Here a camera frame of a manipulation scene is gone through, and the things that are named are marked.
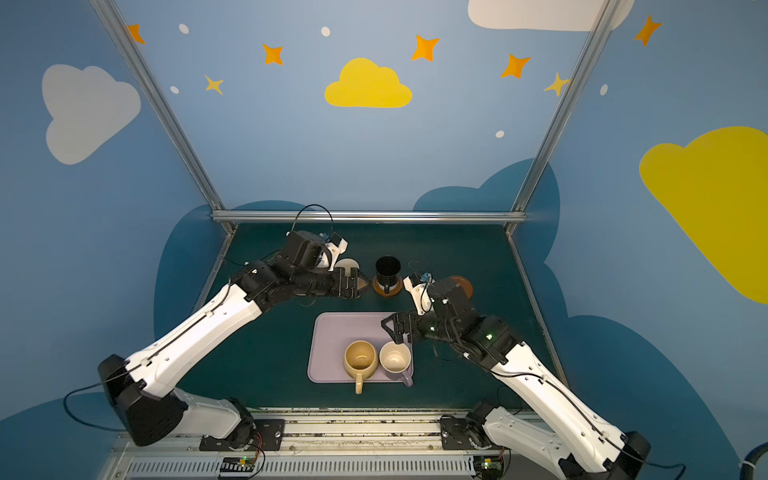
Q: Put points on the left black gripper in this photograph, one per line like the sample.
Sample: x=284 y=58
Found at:
x=346 y=282

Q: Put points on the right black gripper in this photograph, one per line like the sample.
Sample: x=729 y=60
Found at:
x=405 y=325

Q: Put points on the light blue mug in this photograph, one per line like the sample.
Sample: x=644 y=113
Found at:
x=347 y=263

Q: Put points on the brown wooden round coaster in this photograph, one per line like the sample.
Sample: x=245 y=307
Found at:
x=465 y=284

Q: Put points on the dark wooden round coaster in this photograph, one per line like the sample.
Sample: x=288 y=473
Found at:
x=387 y=291

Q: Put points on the black mug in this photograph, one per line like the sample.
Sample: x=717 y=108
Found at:
x=387 y=270

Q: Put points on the lavender mug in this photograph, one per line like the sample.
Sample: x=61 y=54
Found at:
x=397 y=363

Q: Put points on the yellow mug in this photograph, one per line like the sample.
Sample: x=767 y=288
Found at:
x=360 y=362

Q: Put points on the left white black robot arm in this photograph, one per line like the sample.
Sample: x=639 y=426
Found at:
x=142 y=389

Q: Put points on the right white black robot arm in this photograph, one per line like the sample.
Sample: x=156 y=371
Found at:
x=574 y=443

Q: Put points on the lavender plastic tray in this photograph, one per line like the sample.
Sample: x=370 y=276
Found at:
x=333 y=333

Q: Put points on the right small circuit board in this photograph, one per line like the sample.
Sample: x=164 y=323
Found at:
x=487 y=468

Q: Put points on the small circuit board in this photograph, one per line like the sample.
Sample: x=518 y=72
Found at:
x=236 y=468
x=487 y=468

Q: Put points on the left small circuit board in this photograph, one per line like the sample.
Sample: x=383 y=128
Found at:
x=236 y=468

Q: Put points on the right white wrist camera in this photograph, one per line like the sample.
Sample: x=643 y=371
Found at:
x=417 y=285

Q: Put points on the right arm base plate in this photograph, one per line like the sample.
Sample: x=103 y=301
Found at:
x=460 y=433

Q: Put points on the aluminium frame rail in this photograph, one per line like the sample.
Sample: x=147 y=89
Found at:
x=391 y=217

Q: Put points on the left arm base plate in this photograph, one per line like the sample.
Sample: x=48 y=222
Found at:
x=264 y=433

